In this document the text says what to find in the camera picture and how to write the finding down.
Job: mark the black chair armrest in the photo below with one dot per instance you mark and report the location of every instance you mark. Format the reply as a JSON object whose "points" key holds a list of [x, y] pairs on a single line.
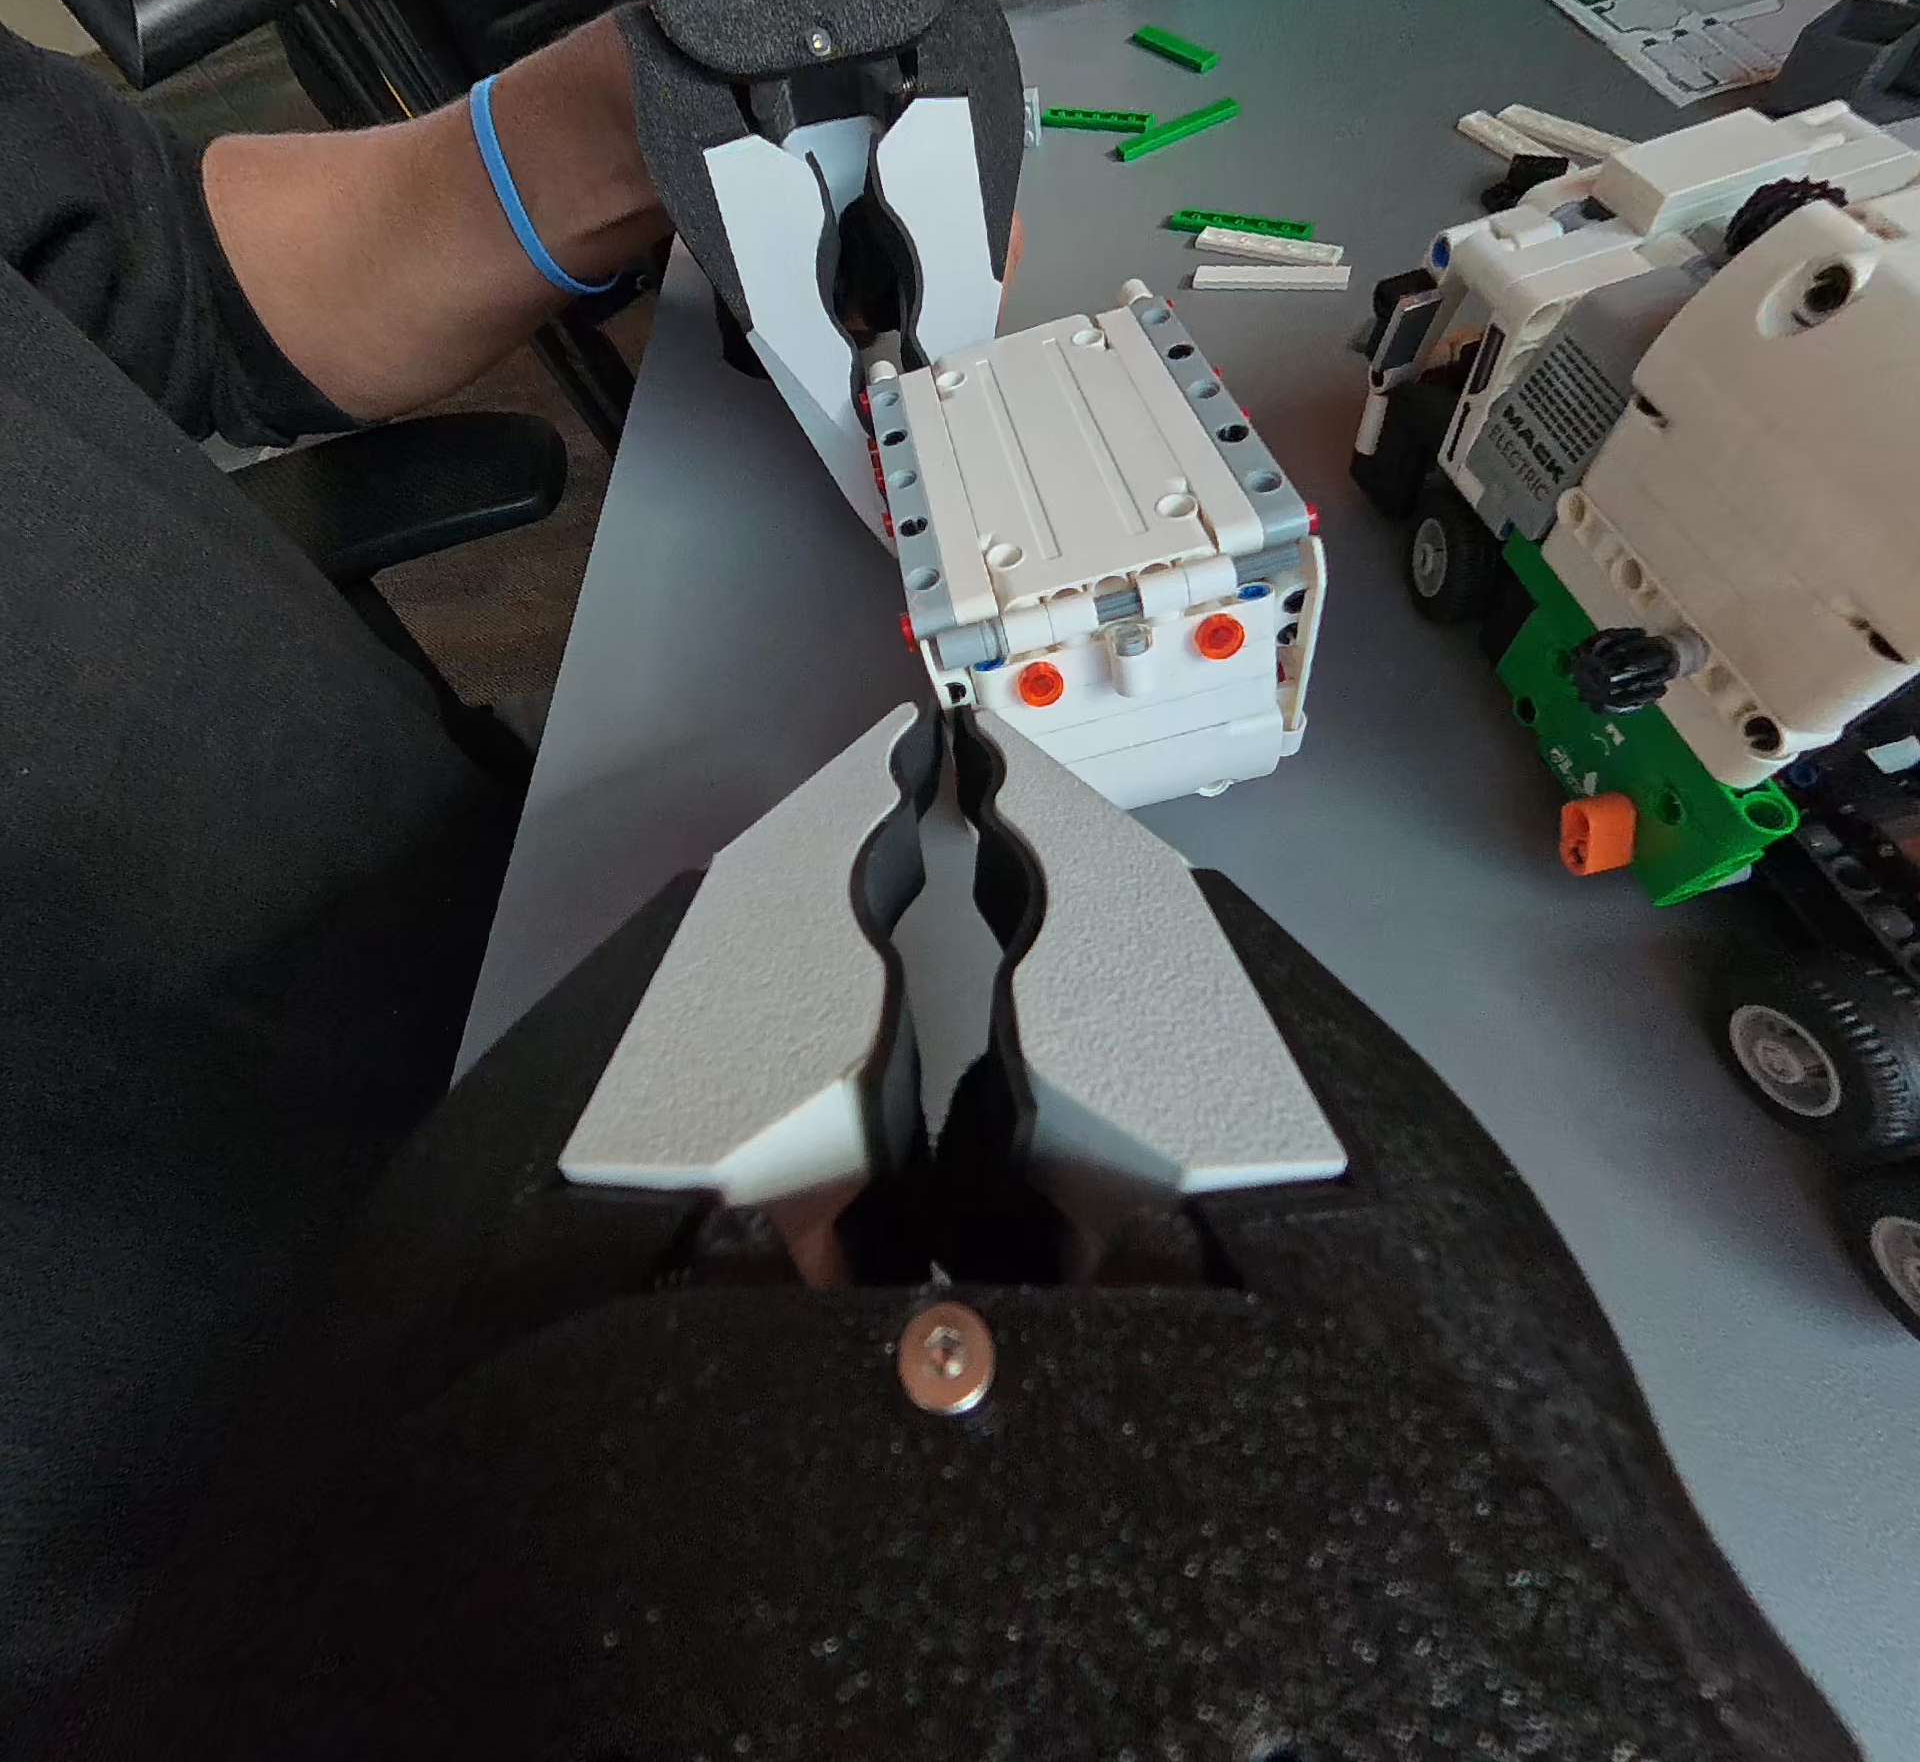
{"points": [[407, 486]]}

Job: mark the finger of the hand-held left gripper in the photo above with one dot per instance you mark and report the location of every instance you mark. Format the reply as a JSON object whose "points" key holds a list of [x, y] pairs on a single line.
{"points": [[765, 246], [945, 233]]}

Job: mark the white green lego truck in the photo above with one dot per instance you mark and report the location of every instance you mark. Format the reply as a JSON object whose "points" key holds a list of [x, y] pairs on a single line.
{"points": [[1726, 473]]}

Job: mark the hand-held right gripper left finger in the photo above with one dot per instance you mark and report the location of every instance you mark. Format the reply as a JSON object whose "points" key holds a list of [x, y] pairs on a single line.
{"points": [[721, 1026]]}

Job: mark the person's left forearm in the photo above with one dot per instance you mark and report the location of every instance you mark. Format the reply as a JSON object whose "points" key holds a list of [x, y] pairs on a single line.
{"points": [[391, 246]]}

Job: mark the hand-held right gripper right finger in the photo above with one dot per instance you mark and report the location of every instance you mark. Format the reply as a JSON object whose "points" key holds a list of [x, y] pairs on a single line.
{"points": [[1170, 1043]]}

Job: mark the green lego plate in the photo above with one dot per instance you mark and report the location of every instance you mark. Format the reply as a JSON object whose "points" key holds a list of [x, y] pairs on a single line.
{"points": [[1178, 129], [1174, 49], [1096, 118], [1232, 220]]}

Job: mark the dark grey plastic holder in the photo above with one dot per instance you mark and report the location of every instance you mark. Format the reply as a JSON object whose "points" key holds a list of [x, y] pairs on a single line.
{"points": [[1852, 59]]}

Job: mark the blue rubber wristband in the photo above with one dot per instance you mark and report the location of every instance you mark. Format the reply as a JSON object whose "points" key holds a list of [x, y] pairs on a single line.
{"points": [[517, 211]]}

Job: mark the small black lego piece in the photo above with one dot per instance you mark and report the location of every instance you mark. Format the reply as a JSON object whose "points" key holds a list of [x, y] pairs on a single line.
{"points": [[1524, 179]]}

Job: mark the person's black clothing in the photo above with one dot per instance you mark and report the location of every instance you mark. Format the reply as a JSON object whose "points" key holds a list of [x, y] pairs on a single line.
{"points": [[180, 816]]}

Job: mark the white lego container module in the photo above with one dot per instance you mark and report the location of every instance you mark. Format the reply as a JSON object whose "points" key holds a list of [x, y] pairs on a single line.
{"points": [[1080, 442]]}

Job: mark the white lego plate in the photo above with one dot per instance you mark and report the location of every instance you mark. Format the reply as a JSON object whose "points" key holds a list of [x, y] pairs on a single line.
{"points": [[1273, 277], [1502, 135], [1268, 243], [1575, 129]]}

